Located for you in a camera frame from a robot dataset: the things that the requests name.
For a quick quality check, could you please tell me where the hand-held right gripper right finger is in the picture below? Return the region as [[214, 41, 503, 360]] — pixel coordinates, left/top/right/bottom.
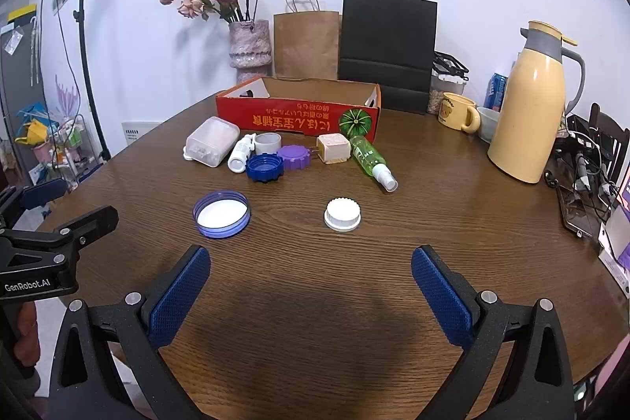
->
[[411, 245, 576, 420]]

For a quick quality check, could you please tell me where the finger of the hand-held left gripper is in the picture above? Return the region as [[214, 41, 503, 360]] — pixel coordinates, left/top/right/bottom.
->
[[0, 205, 119, 266], [0, 178, 68, 231]]

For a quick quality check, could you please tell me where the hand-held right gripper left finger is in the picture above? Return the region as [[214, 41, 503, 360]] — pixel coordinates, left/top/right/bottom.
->
[[46, 245, 212, 420]]

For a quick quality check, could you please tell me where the purple-rimmed white lid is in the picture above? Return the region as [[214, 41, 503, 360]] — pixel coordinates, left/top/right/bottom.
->
[[192, 190, 252, 239]]

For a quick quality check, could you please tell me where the white ribbed bottle cap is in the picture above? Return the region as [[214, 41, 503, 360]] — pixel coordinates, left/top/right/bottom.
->
[[323, 198, 363, 232]]

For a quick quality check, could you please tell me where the blue notched bottle cap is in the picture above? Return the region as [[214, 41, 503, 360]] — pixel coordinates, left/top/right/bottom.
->
[[245, 153, 286, 183]]

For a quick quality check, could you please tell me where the translucent plastic container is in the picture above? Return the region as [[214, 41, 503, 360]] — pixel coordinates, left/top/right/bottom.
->
[[183, 116, 240, 167]]

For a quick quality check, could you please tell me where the small white spray bottle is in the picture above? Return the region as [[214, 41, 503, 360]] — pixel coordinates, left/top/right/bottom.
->
[[227, 133, 258, 173]]

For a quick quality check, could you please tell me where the green spray bottle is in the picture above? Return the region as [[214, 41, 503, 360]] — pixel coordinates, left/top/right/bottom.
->
[[348, 135, 398, 193]]

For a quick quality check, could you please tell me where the clear tape roll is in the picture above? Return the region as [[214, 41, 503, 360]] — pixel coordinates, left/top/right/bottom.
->
[[253, 132, 282, 156]]

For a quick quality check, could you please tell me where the purple notched bottle cap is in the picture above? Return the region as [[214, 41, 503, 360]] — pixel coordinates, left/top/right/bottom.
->
[[276, 144, 311, 171]]

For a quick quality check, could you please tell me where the beige power adapter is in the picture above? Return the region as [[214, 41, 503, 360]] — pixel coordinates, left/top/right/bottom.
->
[[309, 133, 351, 164]]

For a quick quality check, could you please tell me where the red cardboard box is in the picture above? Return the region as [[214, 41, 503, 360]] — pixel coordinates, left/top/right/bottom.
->
[[215, 76, 382, 142]]

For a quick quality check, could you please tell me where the person's left hand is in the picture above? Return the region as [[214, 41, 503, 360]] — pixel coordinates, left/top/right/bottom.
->
[[16, 302, 41, 352]]

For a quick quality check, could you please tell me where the metal storage trolley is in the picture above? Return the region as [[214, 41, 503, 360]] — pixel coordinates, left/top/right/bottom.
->
[[15, 102, 106, 185]]

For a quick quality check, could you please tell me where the black phone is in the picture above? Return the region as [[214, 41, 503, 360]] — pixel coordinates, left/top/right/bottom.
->
[[556, 184, 608, 239]]

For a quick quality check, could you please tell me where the pale grey cup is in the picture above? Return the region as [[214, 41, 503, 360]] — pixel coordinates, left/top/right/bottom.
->
[[476, 106, 503, 144]]

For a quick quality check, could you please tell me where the yellow label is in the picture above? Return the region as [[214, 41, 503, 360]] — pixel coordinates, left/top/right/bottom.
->
[[7, 4, 37, 24]]

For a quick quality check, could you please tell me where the white purple box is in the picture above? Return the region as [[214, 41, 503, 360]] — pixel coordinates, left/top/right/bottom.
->
[[598, 176, 630, 303]]

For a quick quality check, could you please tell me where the yellow bear mug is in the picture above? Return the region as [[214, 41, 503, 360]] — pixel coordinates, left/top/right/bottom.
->
[[437, 92, 480, 134]]

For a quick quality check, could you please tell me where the clear jar with black clips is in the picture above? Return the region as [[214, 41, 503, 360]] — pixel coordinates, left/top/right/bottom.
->
[[427, 51, 470, 115]]

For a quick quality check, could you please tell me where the yellow thermos jug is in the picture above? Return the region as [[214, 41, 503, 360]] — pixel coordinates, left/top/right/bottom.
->
[[487, 20, 586, 185]]

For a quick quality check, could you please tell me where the blue drink can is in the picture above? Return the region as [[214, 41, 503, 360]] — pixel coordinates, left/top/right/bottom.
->
[[484, 73, 509, 112]]

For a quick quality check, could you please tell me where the pink mottled vase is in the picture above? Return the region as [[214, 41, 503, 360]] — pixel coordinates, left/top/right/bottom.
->
[[228, 19, 273, 83]]

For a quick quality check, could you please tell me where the dark wooden chair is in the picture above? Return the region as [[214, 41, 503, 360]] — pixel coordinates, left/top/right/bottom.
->
[[588, 102, 630, 165]]

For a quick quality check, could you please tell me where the black paper bag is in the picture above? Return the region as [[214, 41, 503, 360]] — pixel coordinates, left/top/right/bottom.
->
[[337, 0, 439, 115]]

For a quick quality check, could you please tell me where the brown paper bag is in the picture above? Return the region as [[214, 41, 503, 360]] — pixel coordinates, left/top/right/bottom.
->
[[273, 0, 341, 81]]

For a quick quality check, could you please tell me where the white cable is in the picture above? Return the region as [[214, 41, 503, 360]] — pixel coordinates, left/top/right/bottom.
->
[[558, 130, 608, 155]]

